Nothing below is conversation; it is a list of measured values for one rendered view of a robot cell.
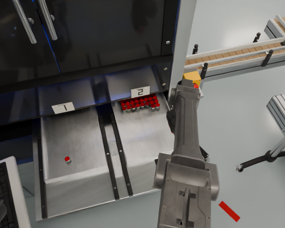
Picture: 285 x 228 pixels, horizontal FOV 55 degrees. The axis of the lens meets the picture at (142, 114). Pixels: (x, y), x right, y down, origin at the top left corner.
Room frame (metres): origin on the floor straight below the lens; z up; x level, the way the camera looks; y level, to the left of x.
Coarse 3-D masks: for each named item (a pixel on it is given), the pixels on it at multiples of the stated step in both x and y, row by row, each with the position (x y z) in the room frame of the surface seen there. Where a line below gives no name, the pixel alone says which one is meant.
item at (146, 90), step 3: (144, 87) 0.74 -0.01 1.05; (147, 87) 0.75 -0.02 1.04; (132, 90) 0.73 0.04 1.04; (135, 90) 0.73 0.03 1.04; (138, 90) 0.74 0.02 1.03; (141, 90) 0.74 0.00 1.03; (144, 90) 0.74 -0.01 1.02; (147, 90) 0.75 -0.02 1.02; (132, 93) 0.73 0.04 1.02; (135, 93) 0.73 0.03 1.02; (141, 93) 0.74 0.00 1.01; (144, 93) 0.74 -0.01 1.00; (147, 93) 0.75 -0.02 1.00; (132, 96) 0.73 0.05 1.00; (135, 96) 0.73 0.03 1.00
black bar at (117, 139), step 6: (114, 120) 0.67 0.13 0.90; (114, 126) 0.63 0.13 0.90; (114, 132) 0.60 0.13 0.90; (120, 144) 0.54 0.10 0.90; (120, 150) 0.51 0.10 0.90; (120, 156) 0.48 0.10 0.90; (126, 168) 0.43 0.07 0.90; (126, 174) 0.40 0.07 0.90; (126, 180) 0.38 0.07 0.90; (132, 192) 0.33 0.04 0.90
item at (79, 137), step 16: (64, 112) 0.72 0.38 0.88; (80, 112) 0.72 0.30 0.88; (96, 112) 0.70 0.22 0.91; (48, 128) 0.63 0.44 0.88; (64, 128) 0.63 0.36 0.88; (80, 128) 0.63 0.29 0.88; (96, 128) 0.63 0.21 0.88; (48, 144) 0.55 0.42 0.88; (64, 144) 0.55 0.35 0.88; (80, 144) 0.55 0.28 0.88; (96, 144) 0.55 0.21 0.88; (48, 160) 0.47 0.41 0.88; (64, 160) 0.47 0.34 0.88; (80, 160) 0.47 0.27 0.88; (96, 160) 0.47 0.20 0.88; (48, 176) 0.40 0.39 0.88; (64, 176) 0.39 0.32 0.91
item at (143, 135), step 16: (160, 96) 0.82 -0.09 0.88; (144, 112) 0.72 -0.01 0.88; (160, 112) 0.72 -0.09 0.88; (128, 128) 0.63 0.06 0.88; (144, 128) 0.63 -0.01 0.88; (160, 128) 0.63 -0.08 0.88; (128, 144) 0.55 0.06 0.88; (144, 144) 0.55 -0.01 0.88; (160, 144) 0.55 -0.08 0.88; (128, 160) 0.46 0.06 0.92; (144, 160) 0.47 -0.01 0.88
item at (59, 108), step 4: (60, 104) 0.65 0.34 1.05; (64, 104) 0.66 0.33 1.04; (68, 104) 0.66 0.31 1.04; (72, 104) 0.66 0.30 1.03; (52, 108) 0.64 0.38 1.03; (56, 108) 0.65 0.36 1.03; (60, 108) 0.65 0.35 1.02; (64, 108) 0.66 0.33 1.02; (68, 108) 0.66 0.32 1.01; (72, 108) 0.66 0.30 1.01; (56, 112) 0.65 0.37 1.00; (60, 112) 0.65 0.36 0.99
